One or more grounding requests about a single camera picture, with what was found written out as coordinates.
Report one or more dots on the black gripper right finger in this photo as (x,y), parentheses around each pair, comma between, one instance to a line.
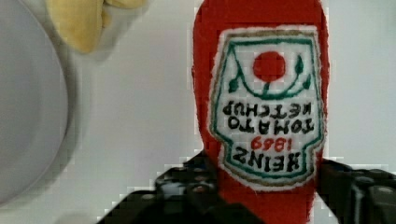
(357,196)

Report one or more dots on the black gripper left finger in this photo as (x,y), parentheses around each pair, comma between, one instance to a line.
(188,194)

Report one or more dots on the lavender round plate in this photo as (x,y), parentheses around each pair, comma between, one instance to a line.
(33,100)

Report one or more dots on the red plush ketchup bottle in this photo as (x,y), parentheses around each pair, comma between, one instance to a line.
(260,77)

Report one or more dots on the yellow plush banana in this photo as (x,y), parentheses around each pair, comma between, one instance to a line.
(79,23)

